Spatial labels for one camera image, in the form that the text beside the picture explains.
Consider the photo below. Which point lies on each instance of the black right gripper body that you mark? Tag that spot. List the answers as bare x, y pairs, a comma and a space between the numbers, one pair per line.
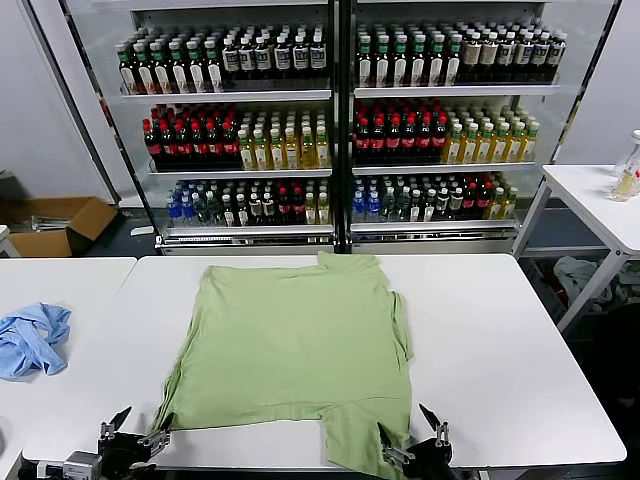
430, 460

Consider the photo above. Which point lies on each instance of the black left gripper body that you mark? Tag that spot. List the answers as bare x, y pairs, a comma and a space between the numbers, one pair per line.
125, 450

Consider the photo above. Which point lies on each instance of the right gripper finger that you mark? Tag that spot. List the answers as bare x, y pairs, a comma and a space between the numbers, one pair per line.
442, 434
397, 454

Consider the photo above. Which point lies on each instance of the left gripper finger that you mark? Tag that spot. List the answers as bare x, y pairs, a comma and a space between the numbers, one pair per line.
155, 437
107, 431

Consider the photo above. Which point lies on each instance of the light green polo shirt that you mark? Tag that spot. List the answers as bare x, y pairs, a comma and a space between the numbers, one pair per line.
300, 340

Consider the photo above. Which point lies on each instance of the crumpled light blue shirt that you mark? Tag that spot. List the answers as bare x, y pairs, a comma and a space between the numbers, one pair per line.
30, 345

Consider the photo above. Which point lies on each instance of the white beverage cooler cabinet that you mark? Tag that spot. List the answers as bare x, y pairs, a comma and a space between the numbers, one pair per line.
430, 242
250, 240

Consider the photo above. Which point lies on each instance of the brown cardboard box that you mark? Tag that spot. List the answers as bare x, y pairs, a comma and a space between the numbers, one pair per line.
40, 243

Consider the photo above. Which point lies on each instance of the white paper scrap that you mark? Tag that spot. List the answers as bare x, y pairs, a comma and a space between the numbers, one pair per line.
141, 230

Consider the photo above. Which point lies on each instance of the pale cloth pile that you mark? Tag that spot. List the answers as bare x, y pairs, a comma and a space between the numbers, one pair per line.
575, 275

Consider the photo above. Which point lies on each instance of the white cooler shelf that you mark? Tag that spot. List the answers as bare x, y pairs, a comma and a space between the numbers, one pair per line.
240, 173
450, 91
250, 230
430, 226
225, 96
440, 168

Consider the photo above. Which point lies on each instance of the grey metal rods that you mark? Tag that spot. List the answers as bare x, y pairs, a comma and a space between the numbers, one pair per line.
35, 222

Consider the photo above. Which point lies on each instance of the small white table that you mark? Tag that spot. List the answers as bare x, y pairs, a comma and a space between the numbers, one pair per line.
3, 230

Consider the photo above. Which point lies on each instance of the small blue drink bottle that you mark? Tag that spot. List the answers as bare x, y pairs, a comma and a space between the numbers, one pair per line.
358, 206
173, 210
187, 210
372, 206

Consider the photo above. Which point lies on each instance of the small dark bottle white cap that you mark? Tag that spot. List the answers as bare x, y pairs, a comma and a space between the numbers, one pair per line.
270, 207
429, 205
228, 211
256, 207
442, 202
415, 206
456, 201
242, 210

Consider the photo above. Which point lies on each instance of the small clear water bottle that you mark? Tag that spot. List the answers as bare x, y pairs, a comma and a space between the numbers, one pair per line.
214, 210
200, 210
401, 205
387, 205

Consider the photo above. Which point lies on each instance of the small cola bottle red cap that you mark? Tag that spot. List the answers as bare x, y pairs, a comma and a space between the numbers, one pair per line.
298, 206
483, 201
470, 201
284, 206

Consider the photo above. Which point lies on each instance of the small yellow tea bottle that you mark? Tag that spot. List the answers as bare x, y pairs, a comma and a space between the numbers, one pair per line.
509, 203
310, 209
323, 209
496, 204

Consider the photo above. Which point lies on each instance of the white side table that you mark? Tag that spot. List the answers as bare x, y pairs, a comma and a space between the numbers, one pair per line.
590, 195

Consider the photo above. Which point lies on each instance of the glass bottle yellow contents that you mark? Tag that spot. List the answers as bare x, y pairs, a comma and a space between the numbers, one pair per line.
622, 187

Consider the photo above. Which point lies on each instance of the dark tea bottle green cap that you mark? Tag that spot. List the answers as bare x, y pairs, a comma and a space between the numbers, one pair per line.
213, 71
453, 61
161, 74
196, 72
127, 75
382, 62
144, 75
178, 73
436, 62
400, 62
418, 62
364, 62

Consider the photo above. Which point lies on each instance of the glass cooler door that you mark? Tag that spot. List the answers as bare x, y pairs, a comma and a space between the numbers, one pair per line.
589, 75
86, 60

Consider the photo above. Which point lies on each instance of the dark bottle beige label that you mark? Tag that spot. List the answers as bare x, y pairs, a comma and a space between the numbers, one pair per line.
470, 56
488, 56

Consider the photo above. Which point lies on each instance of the dark drink bottle white cap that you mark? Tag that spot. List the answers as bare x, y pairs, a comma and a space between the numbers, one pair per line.
317, 56
247, 59
230, 60
540, 54
263, 58
505, 55
300, 57
523, 55
281, 58
557, 52

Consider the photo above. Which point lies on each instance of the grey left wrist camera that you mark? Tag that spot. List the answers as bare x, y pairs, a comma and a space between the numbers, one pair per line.
82, 467

